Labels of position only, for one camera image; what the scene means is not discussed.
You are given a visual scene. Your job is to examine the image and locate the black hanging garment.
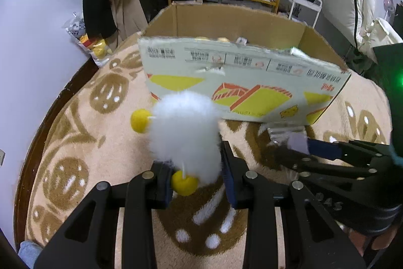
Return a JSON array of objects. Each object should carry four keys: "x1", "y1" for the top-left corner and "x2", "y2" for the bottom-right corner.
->
[{"x1": 82, "y1": 0, "x2": 118, "y2": 38}]

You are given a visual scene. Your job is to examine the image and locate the white fluffy plush toy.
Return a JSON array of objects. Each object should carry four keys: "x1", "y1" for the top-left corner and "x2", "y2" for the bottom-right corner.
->
[{"x1": 130, "y1": 91, "x2": 222, "y2": 197}]

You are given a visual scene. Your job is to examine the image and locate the printed cardboard box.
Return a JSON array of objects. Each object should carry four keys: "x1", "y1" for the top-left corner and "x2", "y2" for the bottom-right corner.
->
[{"x1": 138, "y1": 2, "x2": 351, "y2": 125}]

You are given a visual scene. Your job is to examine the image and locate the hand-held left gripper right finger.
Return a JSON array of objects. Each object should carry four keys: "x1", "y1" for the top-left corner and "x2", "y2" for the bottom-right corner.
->
[{"x1": 221, "y1": 140, "x2": 367, "y2": 269}]

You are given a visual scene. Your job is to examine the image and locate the person's blue jeans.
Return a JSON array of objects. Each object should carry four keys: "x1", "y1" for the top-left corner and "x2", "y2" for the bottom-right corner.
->
[{"x1": 17, "y1": 241, "x2": 43, "y2": 268}]

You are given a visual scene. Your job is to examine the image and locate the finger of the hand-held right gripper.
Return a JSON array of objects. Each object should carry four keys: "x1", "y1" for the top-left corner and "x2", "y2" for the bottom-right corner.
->
[
  {"x1": 283, "y1": 156, "x2": 378, "y2": 182},
  {"x1": 307, "y1": 137, "x2": 392, "y2": 163}
]

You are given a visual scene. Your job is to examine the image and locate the beige hanging coat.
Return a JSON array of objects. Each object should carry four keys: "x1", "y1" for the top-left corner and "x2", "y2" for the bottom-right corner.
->
[{"x1": 107, "y1": 0, "x2": 150, "y2": 38}]

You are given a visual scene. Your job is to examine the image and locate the grey silver packet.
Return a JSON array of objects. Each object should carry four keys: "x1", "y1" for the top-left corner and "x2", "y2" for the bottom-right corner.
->
[{"x1": 267, "y1": 127, "x2": 311, "y2": 154}]

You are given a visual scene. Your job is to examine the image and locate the plastic bag of snacks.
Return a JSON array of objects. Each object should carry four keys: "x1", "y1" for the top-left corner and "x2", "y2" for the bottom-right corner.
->
[{"x1": 64, "y1": 12, "x2": 112, "y2": 68}]

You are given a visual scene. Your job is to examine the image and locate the dark wooden bed edge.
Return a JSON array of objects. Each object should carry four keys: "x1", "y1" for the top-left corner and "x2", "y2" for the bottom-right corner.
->
[{"x1": 13, "y1": 59, "x2": 101, "y2": 254}]

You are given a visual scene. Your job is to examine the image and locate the person's right hand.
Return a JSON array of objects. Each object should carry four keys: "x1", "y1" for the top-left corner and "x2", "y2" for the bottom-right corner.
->
[{"x1": 348, "y1": 229, "x2": 377, "y2": 257}]

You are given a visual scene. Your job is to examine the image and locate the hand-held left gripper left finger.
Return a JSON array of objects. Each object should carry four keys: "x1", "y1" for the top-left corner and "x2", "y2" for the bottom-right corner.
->
[{"x1": 33, "y1": 162, "x2": 174, "y2": 269}]

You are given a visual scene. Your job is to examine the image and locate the white metal cart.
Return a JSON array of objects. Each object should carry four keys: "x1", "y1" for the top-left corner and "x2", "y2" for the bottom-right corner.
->
[{"x1": 288, "y1": 0, "x2": 322, "y2": 28}]

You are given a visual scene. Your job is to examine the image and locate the white pillow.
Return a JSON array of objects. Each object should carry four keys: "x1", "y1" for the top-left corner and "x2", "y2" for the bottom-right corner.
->
[{"x1": 359, "y1": 18, "x2": 403, "y2": 62}]

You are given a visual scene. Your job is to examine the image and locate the beige printed blanket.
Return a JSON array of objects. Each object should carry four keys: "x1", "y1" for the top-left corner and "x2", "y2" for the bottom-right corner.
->
[{"x1": 23, "y1": 31, "x2": 394, "y2": 269}]

